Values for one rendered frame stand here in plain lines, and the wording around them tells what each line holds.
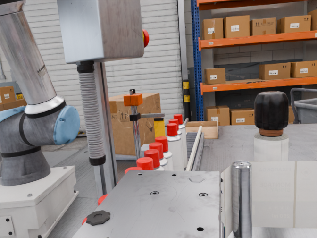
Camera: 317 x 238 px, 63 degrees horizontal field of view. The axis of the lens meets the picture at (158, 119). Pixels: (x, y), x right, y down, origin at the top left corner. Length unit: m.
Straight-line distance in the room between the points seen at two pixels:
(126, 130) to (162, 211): 1.04
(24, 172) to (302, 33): 4.35
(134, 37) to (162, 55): 4.46
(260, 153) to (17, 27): 0.69
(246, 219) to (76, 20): 0.51
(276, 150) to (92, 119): 0.46
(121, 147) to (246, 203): 0.86
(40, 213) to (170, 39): 4.44
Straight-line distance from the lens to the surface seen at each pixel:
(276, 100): 0.70
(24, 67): 0.78
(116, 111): 1.27
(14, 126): 0.89
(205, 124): 1.83
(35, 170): 0.92
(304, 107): 2.93
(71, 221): 0.88
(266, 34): 4.62
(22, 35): 0.77
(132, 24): 0.53
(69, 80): 5.35
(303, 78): 4.73
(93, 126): 0.54
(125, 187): 0.28
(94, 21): 0.50
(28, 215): 0.80
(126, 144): 1.29
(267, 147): 0.72
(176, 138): 0.81
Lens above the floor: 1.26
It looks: 11 degrees down
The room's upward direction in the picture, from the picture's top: 5 degrees counter-clockwise
